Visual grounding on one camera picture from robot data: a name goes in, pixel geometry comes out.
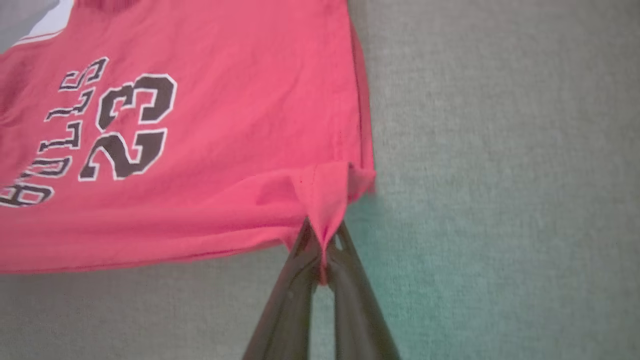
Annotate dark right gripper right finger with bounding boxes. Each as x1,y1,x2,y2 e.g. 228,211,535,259
324,222,402,360

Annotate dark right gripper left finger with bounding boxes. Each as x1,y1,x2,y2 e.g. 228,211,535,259
242,217,325,360

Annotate red Bulls 23 jersey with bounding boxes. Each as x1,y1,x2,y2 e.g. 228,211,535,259
0,0,377,287

